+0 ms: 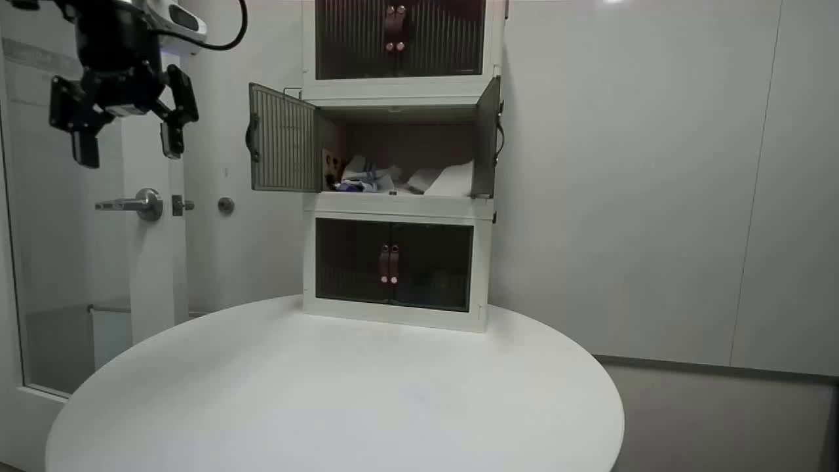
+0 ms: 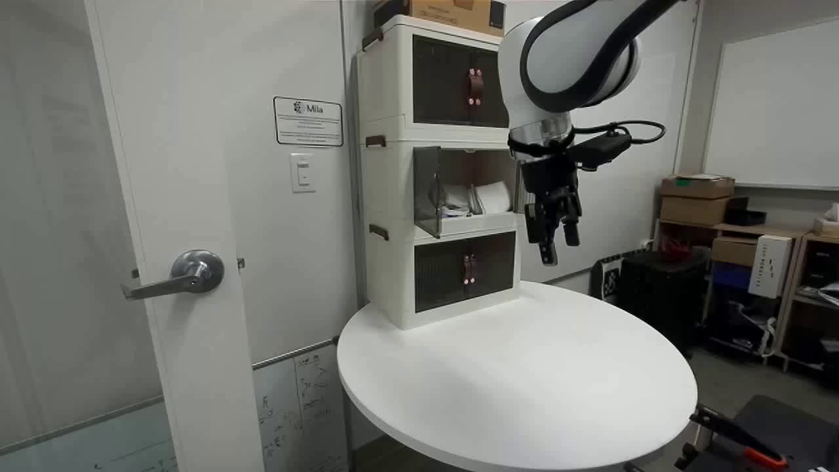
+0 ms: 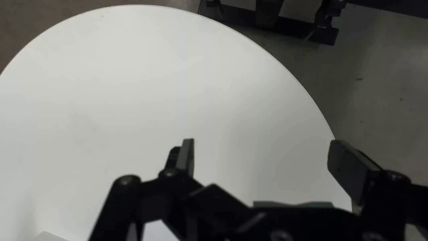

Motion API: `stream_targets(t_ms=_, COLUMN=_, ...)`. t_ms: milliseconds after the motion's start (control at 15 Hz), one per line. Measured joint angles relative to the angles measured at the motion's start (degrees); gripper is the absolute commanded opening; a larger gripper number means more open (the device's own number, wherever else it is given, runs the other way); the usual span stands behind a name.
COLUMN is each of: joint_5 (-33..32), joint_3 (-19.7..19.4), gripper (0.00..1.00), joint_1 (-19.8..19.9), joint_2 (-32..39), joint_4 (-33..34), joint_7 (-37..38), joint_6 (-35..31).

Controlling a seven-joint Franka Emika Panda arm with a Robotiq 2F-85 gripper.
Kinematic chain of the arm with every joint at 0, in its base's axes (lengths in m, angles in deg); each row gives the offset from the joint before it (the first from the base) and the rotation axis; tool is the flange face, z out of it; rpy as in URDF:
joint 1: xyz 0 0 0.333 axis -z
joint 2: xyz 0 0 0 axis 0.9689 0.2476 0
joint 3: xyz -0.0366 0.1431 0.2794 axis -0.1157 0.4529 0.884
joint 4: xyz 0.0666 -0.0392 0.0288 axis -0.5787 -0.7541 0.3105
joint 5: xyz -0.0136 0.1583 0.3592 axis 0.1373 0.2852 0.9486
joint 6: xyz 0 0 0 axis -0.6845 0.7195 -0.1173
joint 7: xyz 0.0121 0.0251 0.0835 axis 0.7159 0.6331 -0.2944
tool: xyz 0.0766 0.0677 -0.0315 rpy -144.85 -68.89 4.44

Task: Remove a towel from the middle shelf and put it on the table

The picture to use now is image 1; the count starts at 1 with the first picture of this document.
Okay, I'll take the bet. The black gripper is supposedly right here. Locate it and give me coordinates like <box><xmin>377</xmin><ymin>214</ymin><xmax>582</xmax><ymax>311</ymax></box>
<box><xmin>48</xmin><ymin>0</ymin><xmax>202</xmax><ymax>170</ymax></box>

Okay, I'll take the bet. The white towel with red stripes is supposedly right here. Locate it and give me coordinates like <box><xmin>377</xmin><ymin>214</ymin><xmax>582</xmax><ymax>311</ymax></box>
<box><xmin>408</xmin><ymin>157</ymin><xmax>480</xmax><ymax>199</ymax></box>

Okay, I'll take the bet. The white three-shelf cabinet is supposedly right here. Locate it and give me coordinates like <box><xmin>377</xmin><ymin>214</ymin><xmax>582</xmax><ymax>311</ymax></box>
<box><xmin>299</xmin><ymin>0</ymin><xmax>509</xmax><ymax>336</ymax></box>

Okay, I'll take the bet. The wide mesh cabinet door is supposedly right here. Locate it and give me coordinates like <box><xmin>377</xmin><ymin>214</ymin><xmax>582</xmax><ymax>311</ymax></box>
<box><xmin>245</xmin><ymin>81</ymin><xmax>324</xmax><ymax>197</ymax></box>

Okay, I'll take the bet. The white door with glass pane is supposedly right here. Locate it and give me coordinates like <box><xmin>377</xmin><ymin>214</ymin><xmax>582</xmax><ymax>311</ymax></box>
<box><xmin>0</xmin><ymin>0</ymin><xmax>191</xmax><ymax>472</ymax></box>

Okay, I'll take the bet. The small brown object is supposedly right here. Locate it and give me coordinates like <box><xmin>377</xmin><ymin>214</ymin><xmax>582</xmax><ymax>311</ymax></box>
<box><xmin>320</xmin><ymin>147</ymin><xmax>346</xmax><ymax>191</ymax></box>

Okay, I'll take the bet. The blue and white cloth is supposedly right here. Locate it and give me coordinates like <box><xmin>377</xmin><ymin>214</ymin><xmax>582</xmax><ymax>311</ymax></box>
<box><xmin>334</xmin><ymin>152</ymin><xmax>405</xmax><ymax>193</ymax></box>

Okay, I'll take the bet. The narrow mesh cabinet door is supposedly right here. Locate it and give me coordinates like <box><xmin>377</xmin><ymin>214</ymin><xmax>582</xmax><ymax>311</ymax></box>
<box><xmin>470</xmin><ymin>72</ymin><xmax>509</xmax><ymax>201</ymax></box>

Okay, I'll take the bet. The silver door lever handle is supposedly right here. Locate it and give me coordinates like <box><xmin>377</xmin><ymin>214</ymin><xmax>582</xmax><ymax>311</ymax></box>
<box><xmin>92</xmin><ymin>185</ymin><xmax>168</xmax><ymax>222</ymax></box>

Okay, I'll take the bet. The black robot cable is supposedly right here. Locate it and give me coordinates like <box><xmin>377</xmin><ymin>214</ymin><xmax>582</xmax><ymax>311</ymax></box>
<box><xmin>155</xmin><ymin>0</ymin><xmax>253</xmax><ymax>52</ymax></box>

